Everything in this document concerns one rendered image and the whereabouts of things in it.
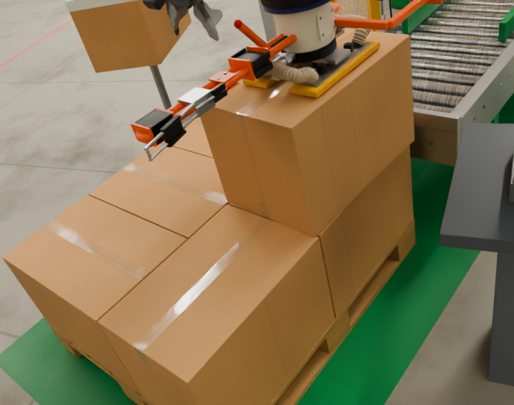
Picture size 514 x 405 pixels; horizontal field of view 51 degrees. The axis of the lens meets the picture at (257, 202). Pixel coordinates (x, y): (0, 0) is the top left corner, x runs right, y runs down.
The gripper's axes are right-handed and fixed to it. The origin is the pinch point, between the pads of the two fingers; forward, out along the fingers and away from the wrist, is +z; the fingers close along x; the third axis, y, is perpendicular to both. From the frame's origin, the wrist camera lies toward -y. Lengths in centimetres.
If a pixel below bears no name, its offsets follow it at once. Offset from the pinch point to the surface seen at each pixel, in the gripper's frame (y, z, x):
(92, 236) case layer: -27, 67, 56
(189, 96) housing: -6.1, 12.5, 0.8
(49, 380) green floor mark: -65, 122, 71
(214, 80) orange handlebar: 3.2, 12.7, 1.0
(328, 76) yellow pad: 33.1, 24.5, -12.5
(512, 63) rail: 132, 66, -28
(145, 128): -22.4, 11.6, -1.4
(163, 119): -17.7, 11.7, -2.5
